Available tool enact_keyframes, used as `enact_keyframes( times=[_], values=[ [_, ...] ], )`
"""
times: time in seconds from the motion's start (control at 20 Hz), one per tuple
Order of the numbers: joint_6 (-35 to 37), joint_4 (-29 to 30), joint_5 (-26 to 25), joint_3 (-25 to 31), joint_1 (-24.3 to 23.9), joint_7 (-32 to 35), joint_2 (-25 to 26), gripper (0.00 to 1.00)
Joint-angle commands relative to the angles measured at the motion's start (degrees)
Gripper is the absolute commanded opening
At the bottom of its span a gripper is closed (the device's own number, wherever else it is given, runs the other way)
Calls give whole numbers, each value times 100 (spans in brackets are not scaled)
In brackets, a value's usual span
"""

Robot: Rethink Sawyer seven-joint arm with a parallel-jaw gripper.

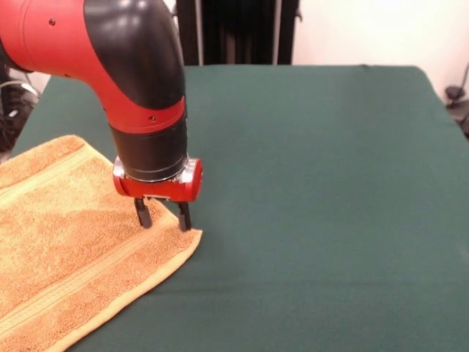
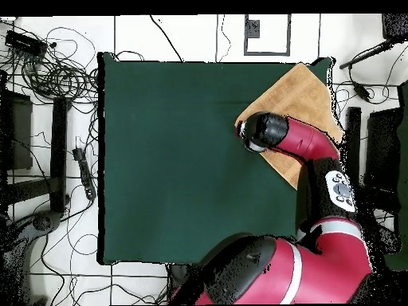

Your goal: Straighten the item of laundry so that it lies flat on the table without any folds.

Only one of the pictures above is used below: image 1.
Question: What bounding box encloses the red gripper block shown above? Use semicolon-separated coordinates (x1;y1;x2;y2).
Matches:
112;157;204;232

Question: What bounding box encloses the tan terry towel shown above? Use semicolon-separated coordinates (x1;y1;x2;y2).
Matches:
0;134;203;352

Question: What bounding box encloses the dark green table cloth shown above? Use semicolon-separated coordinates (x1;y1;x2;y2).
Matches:
9;65;469;352

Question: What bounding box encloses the black equipment bag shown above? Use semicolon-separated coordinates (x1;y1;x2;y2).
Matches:
0;78;40;153

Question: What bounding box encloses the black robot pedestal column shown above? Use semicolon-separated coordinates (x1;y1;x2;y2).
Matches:
170;0;303;66

